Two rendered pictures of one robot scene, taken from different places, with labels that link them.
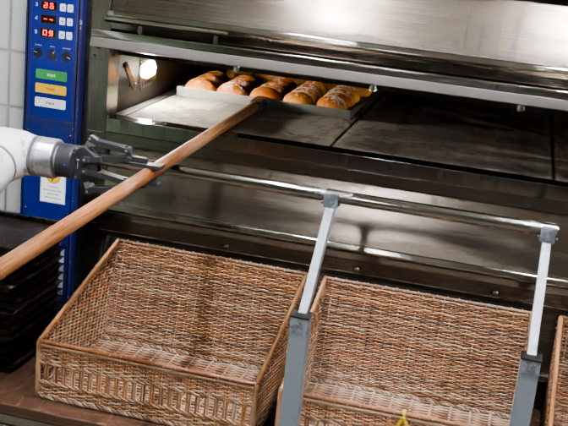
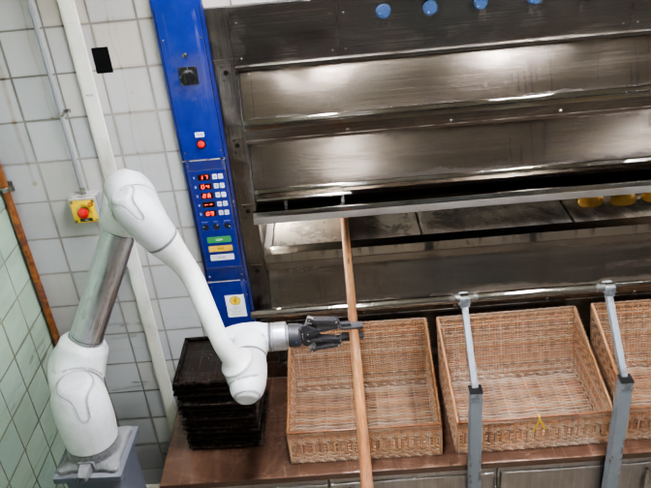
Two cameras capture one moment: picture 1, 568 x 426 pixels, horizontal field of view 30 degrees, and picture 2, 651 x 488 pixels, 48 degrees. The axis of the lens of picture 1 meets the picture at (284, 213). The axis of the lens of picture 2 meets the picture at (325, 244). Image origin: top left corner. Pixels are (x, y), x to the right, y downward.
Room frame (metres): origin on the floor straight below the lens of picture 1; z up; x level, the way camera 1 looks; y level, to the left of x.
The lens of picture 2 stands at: (0.40, 0.66, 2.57)
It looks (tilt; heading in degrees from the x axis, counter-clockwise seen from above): 30 degrees down; 351
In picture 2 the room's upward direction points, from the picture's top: 6 degrees counter-clockwise
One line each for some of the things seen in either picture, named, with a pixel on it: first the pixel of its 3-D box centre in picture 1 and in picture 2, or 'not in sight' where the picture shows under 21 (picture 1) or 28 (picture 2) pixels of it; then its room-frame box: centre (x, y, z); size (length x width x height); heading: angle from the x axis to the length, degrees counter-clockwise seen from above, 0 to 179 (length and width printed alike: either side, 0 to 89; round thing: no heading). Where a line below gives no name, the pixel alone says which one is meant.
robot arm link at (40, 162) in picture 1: (48, 157); (279, 336); (2.27, 0.53, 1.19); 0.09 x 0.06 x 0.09; 169
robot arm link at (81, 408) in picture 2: not in sight; (81, 408); (2.15, 1.14, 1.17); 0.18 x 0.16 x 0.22; 12
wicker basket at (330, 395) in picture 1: (410, 376); (518, 376); (2.36, -0.34, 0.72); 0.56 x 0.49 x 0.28; 79
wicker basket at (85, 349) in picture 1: (178, 331); (361, 386); (2.49, 0.23, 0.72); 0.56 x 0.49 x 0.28; 77
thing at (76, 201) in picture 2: not in sight; (86, 206); (2.90, 1.10, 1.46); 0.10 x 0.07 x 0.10; 78
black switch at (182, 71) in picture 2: not in sight; (186, 70); (2.80, 0.66, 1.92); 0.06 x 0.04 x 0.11; 78
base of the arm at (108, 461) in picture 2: not in sight; (92, 449); (2.12, 1.14, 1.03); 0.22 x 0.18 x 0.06; 166
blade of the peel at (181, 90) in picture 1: (275, 94); not in sight; (3.38, 0.07, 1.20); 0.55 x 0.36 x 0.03; 79
